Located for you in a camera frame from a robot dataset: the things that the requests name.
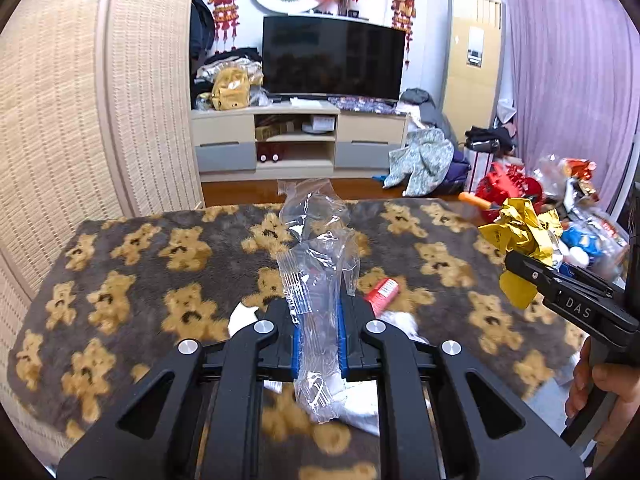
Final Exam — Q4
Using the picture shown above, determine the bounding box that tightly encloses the white tissue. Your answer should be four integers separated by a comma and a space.
228, 302, 427, 437

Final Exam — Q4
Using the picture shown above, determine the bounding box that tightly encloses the red snack packet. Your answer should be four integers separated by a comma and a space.
364, 278, 400, 316

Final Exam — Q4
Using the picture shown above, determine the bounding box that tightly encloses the clear plastic wrapper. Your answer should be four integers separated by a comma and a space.
277, 179, 360, 424

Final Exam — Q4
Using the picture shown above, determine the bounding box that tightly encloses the yellow wrapper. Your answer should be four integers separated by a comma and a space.
480, 197, 563, 310

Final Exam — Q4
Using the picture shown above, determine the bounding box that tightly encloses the right hand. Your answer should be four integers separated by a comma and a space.
565, 337, 640, 466

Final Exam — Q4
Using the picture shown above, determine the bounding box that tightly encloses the red bag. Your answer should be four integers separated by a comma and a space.
475, 162, 544, 208

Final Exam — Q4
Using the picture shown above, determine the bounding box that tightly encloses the bear pattern fleece blanket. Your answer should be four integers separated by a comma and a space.
2, 200, 584, 466

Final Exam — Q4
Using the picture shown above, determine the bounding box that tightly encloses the floral cloth pile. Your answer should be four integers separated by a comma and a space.
383, 127, 454, 197

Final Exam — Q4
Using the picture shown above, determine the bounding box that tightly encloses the beige tv cabinet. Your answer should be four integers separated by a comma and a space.
191, 100, 408, 182

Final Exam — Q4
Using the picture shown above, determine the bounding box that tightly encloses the purple curtain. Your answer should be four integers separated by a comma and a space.
508, 0, 639, 206

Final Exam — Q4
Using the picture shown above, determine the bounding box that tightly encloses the tall cardboard box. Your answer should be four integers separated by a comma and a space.
442, 0, 504, 143

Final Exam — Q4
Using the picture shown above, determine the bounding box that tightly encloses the black flat television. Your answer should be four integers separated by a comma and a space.
262, 15, 405, 101

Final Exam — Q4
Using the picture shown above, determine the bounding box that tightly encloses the woven rattan folding screen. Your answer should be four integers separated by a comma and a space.
1, 0, 204, 466

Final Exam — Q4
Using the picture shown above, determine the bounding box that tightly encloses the bear hanging ornament right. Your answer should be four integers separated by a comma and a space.
392, 0, 416, 67

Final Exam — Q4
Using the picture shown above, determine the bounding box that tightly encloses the red hanging ornament left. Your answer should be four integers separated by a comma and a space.
207, 0, 240, 53

